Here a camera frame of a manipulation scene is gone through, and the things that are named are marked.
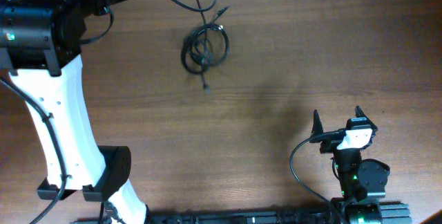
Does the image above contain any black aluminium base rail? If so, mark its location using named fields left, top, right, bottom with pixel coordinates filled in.
left=70, top=201, right=412, bottom=224

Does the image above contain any black usb cable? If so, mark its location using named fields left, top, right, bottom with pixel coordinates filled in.
left=149, top=0, right=218, bottom=93
left=180, top=24, right=230, bottom=75
left=180, top=6, right=231, bottom=75

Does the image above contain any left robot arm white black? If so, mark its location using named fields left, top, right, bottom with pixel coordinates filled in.
left=1, top=0, right=150, bottom=223

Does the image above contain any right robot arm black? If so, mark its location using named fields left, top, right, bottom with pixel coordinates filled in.
left=310, top=106, right=390, bottom=223

